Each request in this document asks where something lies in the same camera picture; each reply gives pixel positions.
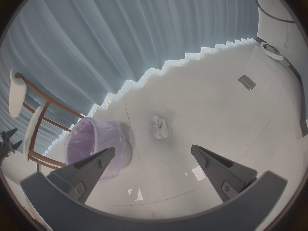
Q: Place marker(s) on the white trash bin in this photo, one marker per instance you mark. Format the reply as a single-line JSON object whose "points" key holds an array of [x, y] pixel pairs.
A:
{"points": [[128, 153]]}

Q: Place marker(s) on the white paper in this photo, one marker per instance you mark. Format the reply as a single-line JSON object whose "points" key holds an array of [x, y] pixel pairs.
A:
{"points": [[160, 127]]}

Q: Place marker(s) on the white cushioned wooden chair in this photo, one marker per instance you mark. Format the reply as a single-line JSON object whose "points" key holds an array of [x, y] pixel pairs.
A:
{"points": [[16, 95]]}

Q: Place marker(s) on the pale blue curtain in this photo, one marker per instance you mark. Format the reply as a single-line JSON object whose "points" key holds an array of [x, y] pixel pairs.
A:
{"points": [[96, 44]]}

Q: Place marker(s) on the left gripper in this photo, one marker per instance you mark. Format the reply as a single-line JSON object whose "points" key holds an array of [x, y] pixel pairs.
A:
{"points": [[7, 147]]}

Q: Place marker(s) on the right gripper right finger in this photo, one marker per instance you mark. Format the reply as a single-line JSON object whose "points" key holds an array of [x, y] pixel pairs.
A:
{"points": [[223, 177]]}

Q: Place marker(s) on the purple plastic bag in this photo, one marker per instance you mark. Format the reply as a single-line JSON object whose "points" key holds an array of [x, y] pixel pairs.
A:
{"points": [[81, 138]]}

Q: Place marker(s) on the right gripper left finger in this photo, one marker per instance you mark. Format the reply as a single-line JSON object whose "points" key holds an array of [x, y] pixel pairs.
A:
{"points": [[89, 174]]}

